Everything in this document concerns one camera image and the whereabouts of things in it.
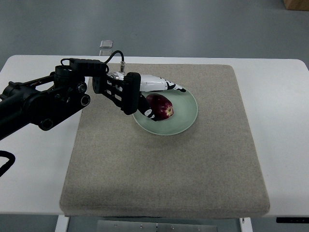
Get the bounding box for black white robotic left hand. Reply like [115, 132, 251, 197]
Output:
[92, 72, 186, 120]

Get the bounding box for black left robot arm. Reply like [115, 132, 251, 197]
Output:
[0, 58, 109, 139]

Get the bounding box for light green plate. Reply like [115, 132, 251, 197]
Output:
[133, 90, 198, 135]

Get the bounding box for lower silver floor outlet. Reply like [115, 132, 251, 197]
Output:
[99, 49, 112, 56]

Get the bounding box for silver floor outlet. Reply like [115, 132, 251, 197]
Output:
[99, 49, 112, 56]
[99, 40, 113, 48]

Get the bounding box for upper silver floor outlet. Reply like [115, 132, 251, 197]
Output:
[99, 40, 113, 48]

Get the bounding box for beige fabric mat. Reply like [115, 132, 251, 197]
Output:
[59, 64, 270, 219]

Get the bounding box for cardboard box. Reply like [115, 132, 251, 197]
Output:
[283, 0, 309, 11]

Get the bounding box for black table control panel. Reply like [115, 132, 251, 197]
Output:
[276, 217, 309, 224]

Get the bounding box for grey metal base plate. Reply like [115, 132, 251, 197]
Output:
[97, 220, 218, 232]

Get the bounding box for black cable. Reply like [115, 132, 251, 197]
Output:
[0, 150, 16, 177]

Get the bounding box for white table leg frame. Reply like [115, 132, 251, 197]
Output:
[55, 215, 70, 232]

